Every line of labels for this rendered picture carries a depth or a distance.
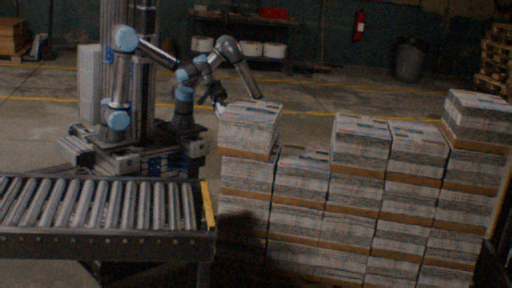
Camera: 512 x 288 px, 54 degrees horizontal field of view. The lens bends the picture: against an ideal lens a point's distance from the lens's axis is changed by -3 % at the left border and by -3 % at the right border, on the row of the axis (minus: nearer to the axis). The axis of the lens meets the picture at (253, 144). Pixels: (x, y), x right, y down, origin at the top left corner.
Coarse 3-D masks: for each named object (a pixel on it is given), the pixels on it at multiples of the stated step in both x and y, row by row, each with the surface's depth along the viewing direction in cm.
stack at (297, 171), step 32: (224, 160) 279; (256, 160) 277; (288, 160) 283; (320, 160) 287; (256, 192) 283; (288, 192) 280; (320, 192) 277; (352, 192) 275; (384, 192) 272; (416, 192) 270; (224, 224) 292; (256, 224) 289; (288, 224) 286; (320, 224) 283; (352, 224) 280; (384, 224) 278; (224, 256) 300; (256, 256) 296; (288, 256) 293; (320, 256) 290; (352, 256) 287
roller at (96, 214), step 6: (102, 180) 241; (102, 186) 235; (108, 186) 240; (96, 192) 232; (102, 192) 230; (96, 198) 225; (102, 198) 225; (96, 204) 219; (102, 204) 221; (96, 210) 214; (102, 210) 217; (96, 216) 209; (102, 216) 215; (90, 222) 205; (96, 222) 205
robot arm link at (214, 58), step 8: (224, 40) 317; (216, 48) 321; (208, 56) 324; (216, 56) 322; (224, 56) 321; (216, 64) 324; (192, 80) 323; (200, 80) 324; (176, 88) 322; (192, 88) 323
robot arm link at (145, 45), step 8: (144, 40) 275; (136, 48) 273; (144, 48) 274; (152, 48) 276; (152, 56) 278; (160, 56) 280; (168, 56) 283; (160, 64) 284; (168, 64) 283; (176, 64) 285
